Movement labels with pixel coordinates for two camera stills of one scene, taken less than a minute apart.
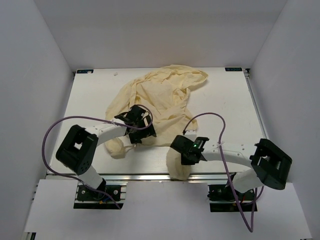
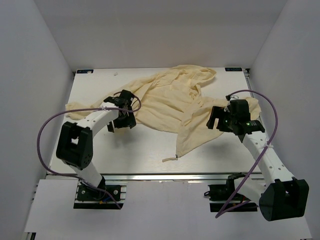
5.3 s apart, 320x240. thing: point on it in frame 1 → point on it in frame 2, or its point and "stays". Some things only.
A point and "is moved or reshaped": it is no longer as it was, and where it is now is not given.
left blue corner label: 84,71 stays
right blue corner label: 233,69 stays
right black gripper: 184,161 → 217,112
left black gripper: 146,132 → 129,121
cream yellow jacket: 164,93 is moved or reshaped
